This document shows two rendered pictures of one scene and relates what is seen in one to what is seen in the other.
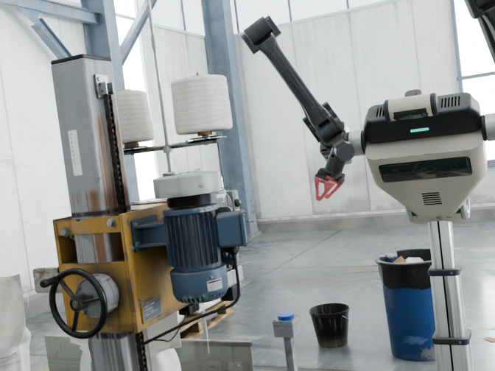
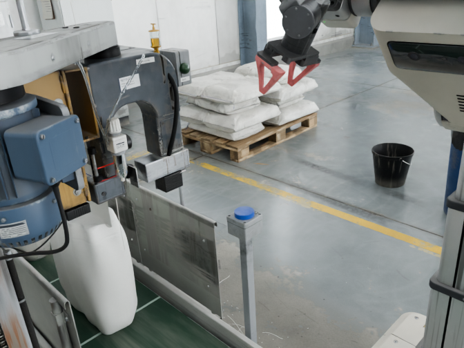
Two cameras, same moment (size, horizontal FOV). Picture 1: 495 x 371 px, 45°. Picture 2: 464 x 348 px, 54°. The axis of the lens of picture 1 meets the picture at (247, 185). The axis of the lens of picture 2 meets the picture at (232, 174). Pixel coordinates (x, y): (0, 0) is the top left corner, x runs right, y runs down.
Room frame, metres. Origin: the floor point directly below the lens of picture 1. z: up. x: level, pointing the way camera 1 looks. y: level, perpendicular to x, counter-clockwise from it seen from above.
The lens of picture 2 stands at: (1.02, -0.48, 1.51)
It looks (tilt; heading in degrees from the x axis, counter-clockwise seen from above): 24 degrees down; 21
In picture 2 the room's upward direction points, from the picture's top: 4 degrees counter-clockwise
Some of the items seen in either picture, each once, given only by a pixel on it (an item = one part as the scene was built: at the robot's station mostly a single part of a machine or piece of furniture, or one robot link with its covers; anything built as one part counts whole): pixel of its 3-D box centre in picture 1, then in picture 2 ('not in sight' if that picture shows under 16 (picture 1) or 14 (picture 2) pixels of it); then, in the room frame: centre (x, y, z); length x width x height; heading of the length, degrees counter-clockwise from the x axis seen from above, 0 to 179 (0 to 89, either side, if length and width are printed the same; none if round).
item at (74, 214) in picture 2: (188, 308); (75, 209); (1.79, 0.22, 1.01); 0.06 x 0.04 x 0.02; 154
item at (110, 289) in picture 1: (96, 294); not in sight; (1.53, 0.42, 1.14); 0.11 x 0.06 x 0.11; 64
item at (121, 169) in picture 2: not in sight; (120, 164); (1.86, 0.12, 1.11); 0.03 x 0.03 x 0.06
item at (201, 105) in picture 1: (201, 105); not in sight; (1.72, 0.10, 1.61); 0.17 x 0.17 x 0.17
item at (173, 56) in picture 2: (227, 203); (175, 67); (2.11, 0.08, 1.28); 0.08 x 0.05 x 0.09; 64
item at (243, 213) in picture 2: (286, 317); (244, 214); (2.14, -0.08, 0.84); 0.06 x 0.06 x 0.02
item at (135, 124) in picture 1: (127, 117); not in sight; (1.83, 0.34, 1.61); 0.15 x 0.14 x 0.17; 64
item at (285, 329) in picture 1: (286, 326); (244, 223); (2.14, -0.08, 0.81); 0.08 x 0.08 x 0.06; 64
